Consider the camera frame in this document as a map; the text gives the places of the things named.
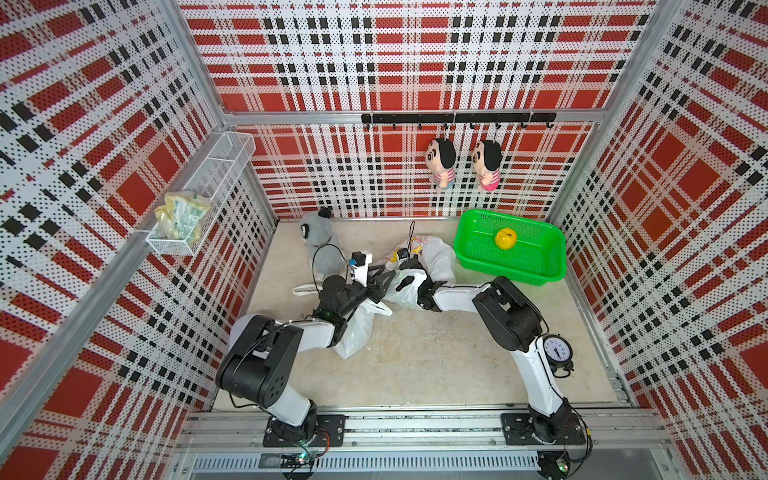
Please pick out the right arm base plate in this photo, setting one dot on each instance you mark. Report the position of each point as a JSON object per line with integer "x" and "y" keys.
{"x": 526, "y": 429}

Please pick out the yellow apple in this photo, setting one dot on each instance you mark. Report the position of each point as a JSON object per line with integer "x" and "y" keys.
{"x": 506, "y": 238}

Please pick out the plain white plastic bag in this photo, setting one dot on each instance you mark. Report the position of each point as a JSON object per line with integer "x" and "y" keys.
{"x": 354, "y": 327}

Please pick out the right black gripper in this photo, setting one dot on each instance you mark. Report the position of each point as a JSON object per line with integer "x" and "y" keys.
{"x": 398, "y": 288}

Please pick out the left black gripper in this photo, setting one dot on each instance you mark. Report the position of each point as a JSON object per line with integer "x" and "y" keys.
{"x": 377, "y": 291}

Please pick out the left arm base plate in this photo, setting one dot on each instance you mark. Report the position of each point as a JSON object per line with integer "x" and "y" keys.
{"x": 317, "y": 431}

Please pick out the small black alarm clock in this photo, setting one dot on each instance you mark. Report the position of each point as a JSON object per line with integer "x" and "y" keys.
{"x": 559, "y": 355}

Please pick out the left circuit board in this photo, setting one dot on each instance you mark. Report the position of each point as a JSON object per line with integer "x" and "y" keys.
{"x": 295, "y": 461}

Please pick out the pink-dressed hanging doll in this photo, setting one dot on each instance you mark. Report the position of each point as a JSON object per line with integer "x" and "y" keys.
{"x": 486, "y": 159}

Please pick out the blue-dressed hanging doll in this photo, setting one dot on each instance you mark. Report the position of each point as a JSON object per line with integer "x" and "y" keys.
{"x": 440, "y": 158}

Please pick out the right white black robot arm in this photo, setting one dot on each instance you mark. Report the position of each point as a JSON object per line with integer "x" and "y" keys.
{"x": 513, "y": 322}

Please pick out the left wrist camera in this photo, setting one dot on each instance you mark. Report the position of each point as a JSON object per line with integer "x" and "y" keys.
{"x": 359, "y": 265}

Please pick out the green plastic basket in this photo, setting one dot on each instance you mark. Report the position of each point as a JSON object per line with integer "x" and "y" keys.
{"x": 520, "y": 249}

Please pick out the right circuit board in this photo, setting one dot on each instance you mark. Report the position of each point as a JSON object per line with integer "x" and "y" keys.
{"x": 553, "y": 465}

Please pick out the white wire wall basket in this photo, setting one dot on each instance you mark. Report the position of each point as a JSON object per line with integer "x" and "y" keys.
{"x": 215, "y": 178}

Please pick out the circuit board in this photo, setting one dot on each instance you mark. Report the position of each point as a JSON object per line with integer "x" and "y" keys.
{"x": 295, "y": 461}
{"x": 553, "y": 465}

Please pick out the grey plush dog toy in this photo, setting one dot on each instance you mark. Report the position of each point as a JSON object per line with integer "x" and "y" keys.
{"x": 322, "y": 243}

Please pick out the printed white plastic bag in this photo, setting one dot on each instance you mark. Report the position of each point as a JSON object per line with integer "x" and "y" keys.
{"x": 436, "y": 256}

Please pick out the yellow-green snack packet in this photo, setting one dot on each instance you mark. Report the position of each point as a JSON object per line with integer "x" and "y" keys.
{"x": 180, "y": 217}

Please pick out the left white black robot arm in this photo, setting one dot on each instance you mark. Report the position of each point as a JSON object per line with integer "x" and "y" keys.
{"x": 260, "y": 359}

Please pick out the black hook rail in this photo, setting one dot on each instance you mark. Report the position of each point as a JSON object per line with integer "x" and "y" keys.
{"x": 523, "y": 118}

